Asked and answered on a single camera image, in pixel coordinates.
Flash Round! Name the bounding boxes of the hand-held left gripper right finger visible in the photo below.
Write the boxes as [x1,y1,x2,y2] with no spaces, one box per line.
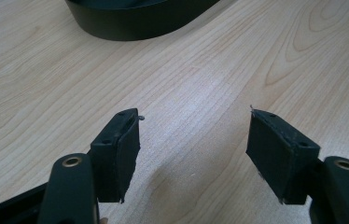
[245,107,321,205]

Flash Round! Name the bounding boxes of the black key rack with tray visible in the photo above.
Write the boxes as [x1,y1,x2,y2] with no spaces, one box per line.
[63,0,222,42]

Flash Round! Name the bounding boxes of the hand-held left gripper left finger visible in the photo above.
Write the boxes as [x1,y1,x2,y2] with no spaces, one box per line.
[87,107,142,205]

